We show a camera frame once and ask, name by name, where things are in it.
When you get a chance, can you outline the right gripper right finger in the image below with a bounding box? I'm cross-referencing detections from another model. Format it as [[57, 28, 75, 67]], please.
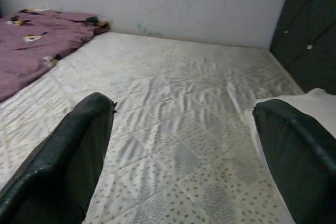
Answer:
[[252, 98, 336, 224]]

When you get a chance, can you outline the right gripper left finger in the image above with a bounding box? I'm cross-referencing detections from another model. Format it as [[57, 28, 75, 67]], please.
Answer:
[[0, 92, 118, 224]]

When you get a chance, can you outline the mauve cartoon print blanket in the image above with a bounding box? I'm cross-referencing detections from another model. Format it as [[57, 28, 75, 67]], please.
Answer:
[[0, 7, 112, 103]]

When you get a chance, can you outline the white pillow green tree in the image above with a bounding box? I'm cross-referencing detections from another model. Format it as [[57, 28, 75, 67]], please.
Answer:
[[243, 87, 336, 224]]

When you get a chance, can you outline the black tufted headboard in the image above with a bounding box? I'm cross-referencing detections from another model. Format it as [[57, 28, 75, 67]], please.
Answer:
[[270, 0, 336, 95]]

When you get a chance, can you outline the white quilted mattress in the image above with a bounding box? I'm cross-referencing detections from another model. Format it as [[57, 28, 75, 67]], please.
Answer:
[[0, 31, 308, 224]]

